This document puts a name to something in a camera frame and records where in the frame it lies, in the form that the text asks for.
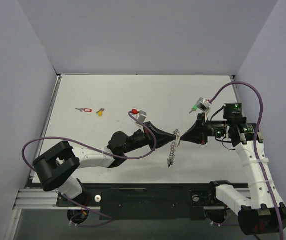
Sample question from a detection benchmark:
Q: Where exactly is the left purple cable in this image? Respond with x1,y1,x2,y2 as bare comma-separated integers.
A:
21,112,157,228

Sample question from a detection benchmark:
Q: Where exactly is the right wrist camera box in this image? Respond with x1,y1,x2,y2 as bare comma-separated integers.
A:
196,97,211,120

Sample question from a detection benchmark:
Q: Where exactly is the silver spiked keyring disc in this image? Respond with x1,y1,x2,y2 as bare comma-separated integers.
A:
167,129,180,168

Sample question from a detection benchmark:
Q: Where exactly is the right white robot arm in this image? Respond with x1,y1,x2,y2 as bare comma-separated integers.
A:
180,102,286,236

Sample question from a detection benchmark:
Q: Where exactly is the yellow capped key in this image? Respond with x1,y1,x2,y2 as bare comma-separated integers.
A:
96,108,105,117

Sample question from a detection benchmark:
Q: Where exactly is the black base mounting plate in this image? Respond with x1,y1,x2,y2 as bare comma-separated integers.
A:
65,183,223,221

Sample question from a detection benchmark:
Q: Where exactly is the green capped key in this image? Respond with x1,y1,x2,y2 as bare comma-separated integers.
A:
189,105,198,114

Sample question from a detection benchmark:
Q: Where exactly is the purple cable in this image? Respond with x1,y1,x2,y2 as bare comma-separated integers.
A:
21,112,157,228
209,81,285,240

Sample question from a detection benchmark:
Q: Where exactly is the aluminium frame rail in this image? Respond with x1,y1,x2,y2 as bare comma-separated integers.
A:
14,187,282,211

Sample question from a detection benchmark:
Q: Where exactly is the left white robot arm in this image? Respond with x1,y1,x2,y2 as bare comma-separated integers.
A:
33,122,176,206

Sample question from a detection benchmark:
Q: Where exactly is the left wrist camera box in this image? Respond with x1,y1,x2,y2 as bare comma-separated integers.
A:
131,109,147,126

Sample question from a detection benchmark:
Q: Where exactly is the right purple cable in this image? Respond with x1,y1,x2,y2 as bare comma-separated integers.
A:
209,81,285,240

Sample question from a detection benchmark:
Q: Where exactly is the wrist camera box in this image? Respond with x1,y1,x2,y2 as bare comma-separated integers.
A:
131,109,147,126
196,97,211,120

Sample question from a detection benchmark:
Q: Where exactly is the red tag key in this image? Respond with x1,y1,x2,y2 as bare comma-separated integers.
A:
75,108,92,113

